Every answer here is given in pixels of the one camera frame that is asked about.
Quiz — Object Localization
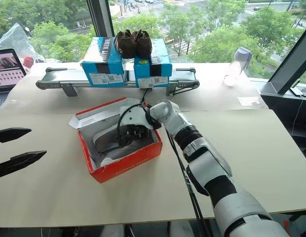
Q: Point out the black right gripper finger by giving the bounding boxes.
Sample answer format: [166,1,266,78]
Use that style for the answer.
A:
[119,135,133,148]

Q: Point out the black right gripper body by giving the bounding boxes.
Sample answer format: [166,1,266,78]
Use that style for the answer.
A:
[122,124,150,139]

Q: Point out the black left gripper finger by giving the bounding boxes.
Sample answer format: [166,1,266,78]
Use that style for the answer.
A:
[0,150,47,179]
[0,127,32,144]

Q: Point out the grey shoe with white sole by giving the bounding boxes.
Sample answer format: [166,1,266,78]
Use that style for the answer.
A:
[92,125,134,155]
[99,147,137,169]

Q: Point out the red shoebox with lid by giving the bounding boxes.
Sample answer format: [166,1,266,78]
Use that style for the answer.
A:
[68,97,164,184]

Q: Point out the open laptop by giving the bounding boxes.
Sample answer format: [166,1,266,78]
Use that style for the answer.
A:
[0,48,27,111]

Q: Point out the blue shoebox with yellow sticker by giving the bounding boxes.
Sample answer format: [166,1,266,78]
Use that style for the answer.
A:
[132,38,173,89]

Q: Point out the blue shoebox with black stripe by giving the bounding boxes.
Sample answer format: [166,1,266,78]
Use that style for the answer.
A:
[81,37,126,87]

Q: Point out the red cap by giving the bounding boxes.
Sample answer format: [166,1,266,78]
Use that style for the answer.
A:
[22,56,35,73]

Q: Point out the grey conveyor belt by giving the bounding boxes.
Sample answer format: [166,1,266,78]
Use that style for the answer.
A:
[36,67,200,97]

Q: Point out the clear plastic bag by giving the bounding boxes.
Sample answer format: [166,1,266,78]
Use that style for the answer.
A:
[0,22,46,64]

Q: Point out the white paper label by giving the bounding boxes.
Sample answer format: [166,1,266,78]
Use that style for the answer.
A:
[237,96,261,107]

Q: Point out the black window pillar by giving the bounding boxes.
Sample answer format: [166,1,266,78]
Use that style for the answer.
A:
[86,0,117,38]

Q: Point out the clear bottle with purple lid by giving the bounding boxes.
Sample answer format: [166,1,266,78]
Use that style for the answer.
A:
[223,46,253,87]

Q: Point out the black side ledge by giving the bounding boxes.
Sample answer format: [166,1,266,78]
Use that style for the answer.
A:
[260,81,306,139]

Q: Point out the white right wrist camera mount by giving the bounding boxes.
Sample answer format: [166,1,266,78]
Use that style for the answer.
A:
[120,105,153,130]

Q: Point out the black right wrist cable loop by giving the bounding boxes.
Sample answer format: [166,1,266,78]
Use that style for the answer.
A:
[117,103,153,146]

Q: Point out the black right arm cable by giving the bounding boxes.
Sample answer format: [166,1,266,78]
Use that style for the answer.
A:
[165,124,214,237]

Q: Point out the thin white cable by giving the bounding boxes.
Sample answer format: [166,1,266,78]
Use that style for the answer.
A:
[292,95,305,135]

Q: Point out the black slanted window frame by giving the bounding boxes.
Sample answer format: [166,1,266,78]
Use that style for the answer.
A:
[267,31,306,95]

